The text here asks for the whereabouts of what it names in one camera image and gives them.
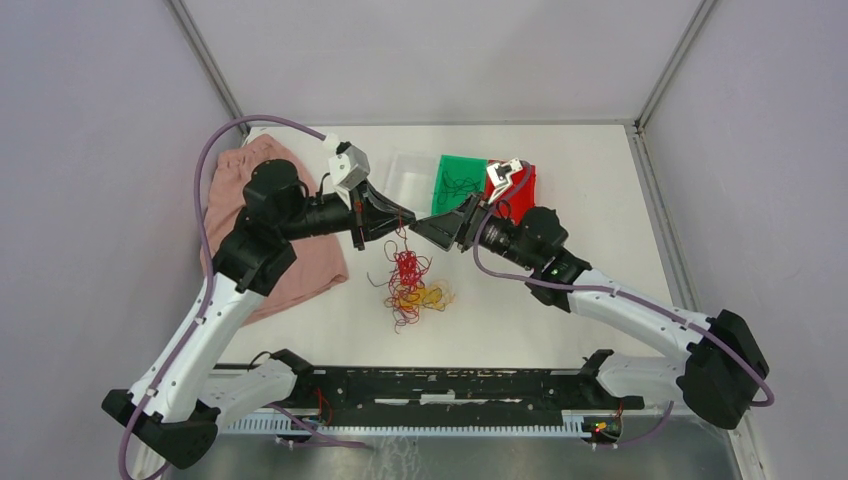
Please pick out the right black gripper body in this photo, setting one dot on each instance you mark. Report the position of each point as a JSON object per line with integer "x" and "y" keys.
{"x": 475, "y": 212}

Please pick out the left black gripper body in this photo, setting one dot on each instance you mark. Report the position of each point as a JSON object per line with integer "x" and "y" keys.
{"x": 361, "y": 213}

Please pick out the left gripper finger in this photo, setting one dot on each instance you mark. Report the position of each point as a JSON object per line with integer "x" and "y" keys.
{"x": 377, "y": 227}
{"x": 381, "y": 203}

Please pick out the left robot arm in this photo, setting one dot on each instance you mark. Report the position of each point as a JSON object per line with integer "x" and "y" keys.
{"x": 174, "y": 409}

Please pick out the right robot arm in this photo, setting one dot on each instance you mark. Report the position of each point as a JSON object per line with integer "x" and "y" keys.
{"x": 711, "y": 364}

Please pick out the green plastic bin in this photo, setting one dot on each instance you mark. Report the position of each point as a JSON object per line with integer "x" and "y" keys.
{"x": 456, "y": 178}

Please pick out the clear plastic bin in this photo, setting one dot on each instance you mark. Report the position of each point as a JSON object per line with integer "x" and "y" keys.
{"x": 410, "y": 181}

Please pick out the red plastic bin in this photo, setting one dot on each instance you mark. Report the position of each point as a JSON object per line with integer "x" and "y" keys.
{"x": 515, "y": 201}

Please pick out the pink cloth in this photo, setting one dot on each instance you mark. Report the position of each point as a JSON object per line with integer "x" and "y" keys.
{"x": 320, "y": 263}

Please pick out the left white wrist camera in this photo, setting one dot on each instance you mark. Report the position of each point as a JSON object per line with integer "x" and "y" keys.
{"x": 348, "y": 166}

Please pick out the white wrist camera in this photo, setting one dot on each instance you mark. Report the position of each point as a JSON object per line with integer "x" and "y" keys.
{"x": 348, "y": 166}
{"x": 500, "y": 174}

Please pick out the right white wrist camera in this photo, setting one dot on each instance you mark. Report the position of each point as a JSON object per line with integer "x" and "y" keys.
{"x": 500, "y": 174}

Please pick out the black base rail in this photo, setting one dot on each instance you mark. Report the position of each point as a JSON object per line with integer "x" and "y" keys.
{"x": 420, "y": 397}

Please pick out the white slotted cable duct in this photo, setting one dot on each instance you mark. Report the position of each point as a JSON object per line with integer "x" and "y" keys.
{"x": 270, "y": 422}

